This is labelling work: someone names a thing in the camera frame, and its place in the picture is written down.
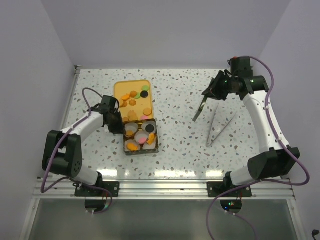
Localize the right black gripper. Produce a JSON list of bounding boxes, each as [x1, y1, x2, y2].
[[202, 70, 238, 102]]

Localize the gold tin lid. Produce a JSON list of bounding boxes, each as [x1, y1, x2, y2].
[[192, 96, 208, 122]]

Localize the yellow plastic tray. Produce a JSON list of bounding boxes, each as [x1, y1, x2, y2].
[[113, 79, 154, 122]]

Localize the orange flower cookie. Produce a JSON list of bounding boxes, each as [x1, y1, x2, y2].
[[124, 130, 135, 138]]

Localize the black sandwich cookie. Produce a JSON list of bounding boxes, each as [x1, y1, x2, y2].
[[140, 90, 149, 98], [145, 124, 155, 133]]

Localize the green gold cookie tin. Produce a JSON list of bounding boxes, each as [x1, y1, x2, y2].
[[123, 118, 159, 156]]

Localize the orange fish cookie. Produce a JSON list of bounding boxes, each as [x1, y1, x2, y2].
[[146, 133, 156, 145], [126, 142, 140, 152]]

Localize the pink round cookie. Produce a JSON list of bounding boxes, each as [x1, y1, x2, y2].
[[140, 115, 149, 120], [138, 137, 148, 145]]

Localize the metal tongs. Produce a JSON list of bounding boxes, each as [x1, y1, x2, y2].
[[205, 103, 237, 148]]

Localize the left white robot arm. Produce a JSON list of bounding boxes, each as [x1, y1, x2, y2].
[[42, 95, 124, 197]]

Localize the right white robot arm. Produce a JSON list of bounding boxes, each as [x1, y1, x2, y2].
[[201, 56, 300, 197]]

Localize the white paper cup top left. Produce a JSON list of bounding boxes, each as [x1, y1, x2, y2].
[[124, 122, 139, 134]]

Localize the white paper cup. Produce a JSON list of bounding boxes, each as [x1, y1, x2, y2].
[[134, 130, 149, 145], [141, 120, 157, 134], [142, 142, 156, 150], [124, 139, 141, 152], [124, 122, 139, 134]]

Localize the orange round cookie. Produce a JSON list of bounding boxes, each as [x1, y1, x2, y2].
[[143, 108, 152, 116]]

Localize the green round cookie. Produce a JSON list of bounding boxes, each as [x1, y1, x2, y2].
[[141, 85, 150, 91]]

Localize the white paper cup bottom left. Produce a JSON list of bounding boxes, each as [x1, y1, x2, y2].
[[124, 139, 141, 152]]

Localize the white paper cup centre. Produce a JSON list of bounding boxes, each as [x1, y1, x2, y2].
[[134, 130, 149, 145]]

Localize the white paper cup top right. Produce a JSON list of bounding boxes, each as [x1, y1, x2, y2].
[[141, 120, 157, 134]]

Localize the white paper cup bottom right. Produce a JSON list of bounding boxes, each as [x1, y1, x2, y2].
[[142, 142, 156, 150]]

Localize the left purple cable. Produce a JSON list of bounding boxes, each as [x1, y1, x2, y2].
[[40, 87, 113, 215]]

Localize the purple cable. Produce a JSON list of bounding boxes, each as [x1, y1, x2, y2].
[[206, 55, 311, 240], [40, 87, 113, 215]]

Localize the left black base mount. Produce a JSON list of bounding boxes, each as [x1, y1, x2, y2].
[[73, 181, 120, 198]]

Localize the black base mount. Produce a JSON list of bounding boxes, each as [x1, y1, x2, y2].
[[206, 181, 253, 198], [73, 181, 120, 198]]

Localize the aluminium rail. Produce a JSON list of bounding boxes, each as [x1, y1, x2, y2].
[[32, 179, 295, 200]]

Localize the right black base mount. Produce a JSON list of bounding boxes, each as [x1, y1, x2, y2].
[[206, 181, 253, 198]]

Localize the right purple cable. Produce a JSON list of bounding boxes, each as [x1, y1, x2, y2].
[[206, 55, 311, 240]]

